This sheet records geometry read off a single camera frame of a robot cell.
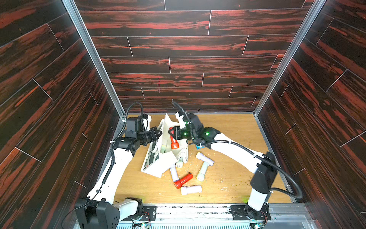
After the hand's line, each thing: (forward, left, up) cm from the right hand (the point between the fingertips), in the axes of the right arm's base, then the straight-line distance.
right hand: (173, 129), depth 78 cm
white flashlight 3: (-17, -1, -23) cm, 29 cm away
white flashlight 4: (-4, -18, -24) cm, 30 cm away
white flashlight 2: (-11, -3, -22) cm, 25 cm away
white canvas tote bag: (-16, +5, -2) cm, 17 cm away
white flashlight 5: (-17, -17, -22) cm, 33 cm away
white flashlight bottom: (-25, -13, -23) cm, 36 cm away
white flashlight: (-1, +8, -21) cm, 22 cm away
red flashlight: (-9, -1, -1) cm, 9 cm away
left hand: (-3, +6, +1) cm, 6 cm away
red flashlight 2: (-23, -4, -21) cm, 31 cm away
